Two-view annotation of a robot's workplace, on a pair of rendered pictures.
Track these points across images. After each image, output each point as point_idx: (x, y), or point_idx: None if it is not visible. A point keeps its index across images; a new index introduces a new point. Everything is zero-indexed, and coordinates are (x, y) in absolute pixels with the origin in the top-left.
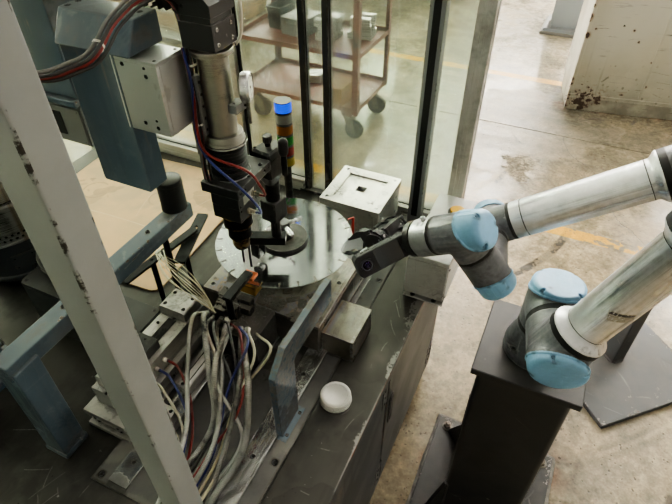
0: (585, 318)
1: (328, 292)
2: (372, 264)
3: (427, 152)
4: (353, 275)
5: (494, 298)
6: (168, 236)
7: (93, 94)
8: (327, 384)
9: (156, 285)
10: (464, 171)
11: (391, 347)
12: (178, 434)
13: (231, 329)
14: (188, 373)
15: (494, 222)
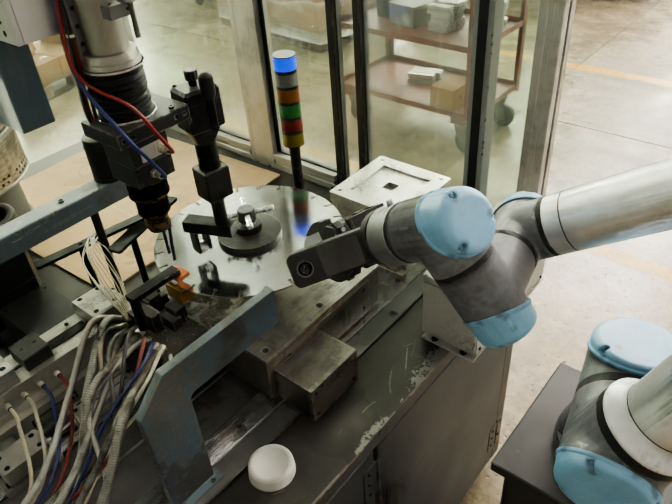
0: (650, 401)
1: (268, 308)
2: (313, 268)
3: (483, 138)
4: (345, 298)
5: (492, 344)
6: (92, 211)
7: None
8: (264, 446)
9: (109, 284)
10: (537, 170)
11: (379, 409)
12: (47, 478)
13: (137, 344)
14: (69, 395)
15: (488, 212)
